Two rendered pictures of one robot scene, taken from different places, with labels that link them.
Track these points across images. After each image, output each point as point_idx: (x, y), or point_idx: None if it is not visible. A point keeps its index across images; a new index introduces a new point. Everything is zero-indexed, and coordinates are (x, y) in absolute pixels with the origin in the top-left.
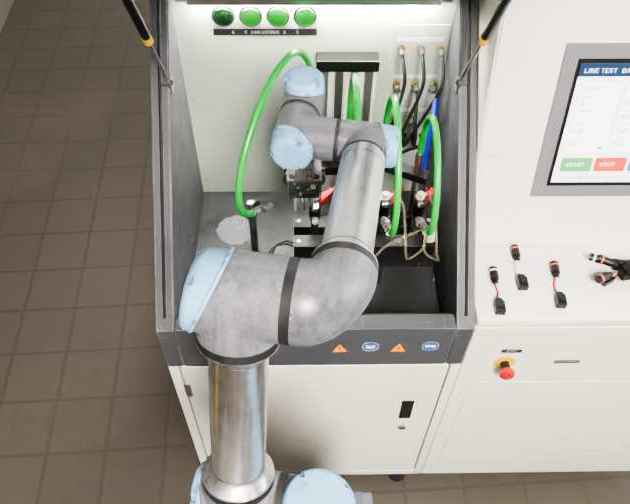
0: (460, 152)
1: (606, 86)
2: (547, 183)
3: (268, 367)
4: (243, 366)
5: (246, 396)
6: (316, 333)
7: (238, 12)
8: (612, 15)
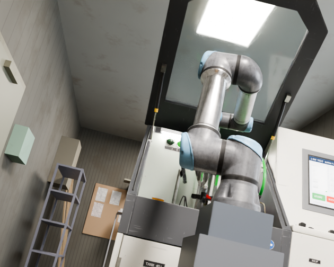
0: (268, 181)
1: (321, 166)
2: (308, 203)
3: (175, 247)
4: (222, 70)
5: (219, 87)
6: (249, 62)
7: (176, 141)
8: (315, 143)
